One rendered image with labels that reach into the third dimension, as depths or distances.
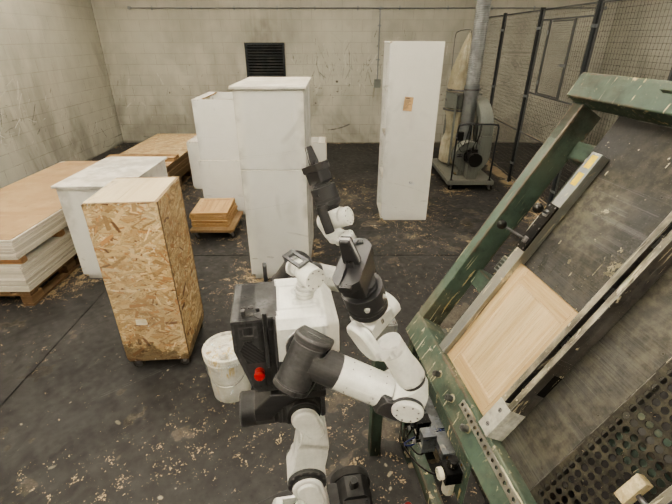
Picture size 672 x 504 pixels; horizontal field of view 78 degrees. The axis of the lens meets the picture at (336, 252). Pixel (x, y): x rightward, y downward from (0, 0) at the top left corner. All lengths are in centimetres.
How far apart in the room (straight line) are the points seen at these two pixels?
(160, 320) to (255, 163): 150
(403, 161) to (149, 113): 654
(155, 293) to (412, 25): 776
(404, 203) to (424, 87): 137
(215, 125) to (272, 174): 194
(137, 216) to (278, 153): 139
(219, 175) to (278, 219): 194
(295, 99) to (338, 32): 591
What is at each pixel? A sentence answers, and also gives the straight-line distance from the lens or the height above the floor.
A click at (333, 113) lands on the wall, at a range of 942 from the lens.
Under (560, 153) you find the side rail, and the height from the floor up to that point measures 167.
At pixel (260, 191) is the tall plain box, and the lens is 369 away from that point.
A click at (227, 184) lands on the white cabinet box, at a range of 555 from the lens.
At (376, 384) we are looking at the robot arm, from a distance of 107.
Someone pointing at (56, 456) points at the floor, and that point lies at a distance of 302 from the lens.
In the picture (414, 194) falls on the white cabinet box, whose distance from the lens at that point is 530.
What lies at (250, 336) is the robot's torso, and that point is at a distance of 118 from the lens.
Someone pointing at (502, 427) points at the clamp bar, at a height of 96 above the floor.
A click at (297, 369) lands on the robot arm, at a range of 104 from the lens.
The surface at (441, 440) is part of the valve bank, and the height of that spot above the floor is 74.
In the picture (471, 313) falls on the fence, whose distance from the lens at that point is 180.
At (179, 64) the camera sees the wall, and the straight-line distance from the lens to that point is 986.
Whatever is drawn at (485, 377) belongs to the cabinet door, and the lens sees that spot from 169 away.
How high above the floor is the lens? 208
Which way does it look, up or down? 27 degrees down
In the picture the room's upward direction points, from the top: straight up
